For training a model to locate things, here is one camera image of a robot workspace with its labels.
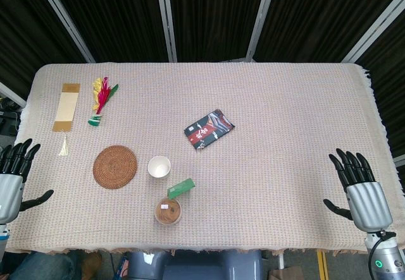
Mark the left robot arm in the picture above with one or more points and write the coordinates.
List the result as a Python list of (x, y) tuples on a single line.
[(2, 234)]

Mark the white cup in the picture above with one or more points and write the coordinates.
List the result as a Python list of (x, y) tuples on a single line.
[(159, 167)]

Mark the round clear container brown contents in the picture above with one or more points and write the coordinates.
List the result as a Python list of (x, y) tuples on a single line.
[(168, 211)]

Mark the brown woven coaster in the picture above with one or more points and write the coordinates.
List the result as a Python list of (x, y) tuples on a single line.
[(115, 166)]

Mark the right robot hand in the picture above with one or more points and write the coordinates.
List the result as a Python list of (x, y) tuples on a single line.
[(368, 201)]

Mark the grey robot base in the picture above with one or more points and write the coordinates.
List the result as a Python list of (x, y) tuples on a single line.
[(196, 265)]

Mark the dark folding screen panels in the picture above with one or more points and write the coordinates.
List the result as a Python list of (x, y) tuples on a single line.
[(202, 17)]

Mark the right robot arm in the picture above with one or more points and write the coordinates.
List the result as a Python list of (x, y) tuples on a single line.
[(384, 254)]

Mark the beige woven tablecloth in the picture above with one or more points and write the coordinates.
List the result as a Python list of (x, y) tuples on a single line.
[(253, 166)]

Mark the black and red packet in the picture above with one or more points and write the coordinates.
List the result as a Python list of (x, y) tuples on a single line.
[(209, 129)]

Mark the beige bookmark with tassel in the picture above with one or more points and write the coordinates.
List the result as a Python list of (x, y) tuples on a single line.
[(67, 107)]

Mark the colourful feather shuttlecock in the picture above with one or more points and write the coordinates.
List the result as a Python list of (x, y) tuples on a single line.
[(100, 98)]

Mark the person in blue jeans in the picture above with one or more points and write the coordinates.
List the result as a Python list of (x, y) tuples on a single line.
[(47, 265)]

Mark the green small box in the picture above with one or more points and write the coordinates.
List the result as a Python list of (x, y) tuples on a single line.
[(180, 188)]

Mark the brown paper bag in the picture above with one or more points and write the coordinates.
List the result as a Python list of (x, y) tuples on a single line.
[(289, 274)]

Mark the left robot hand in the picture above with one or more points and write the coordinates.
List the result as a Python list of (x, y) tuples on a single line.
[(9, 188)]

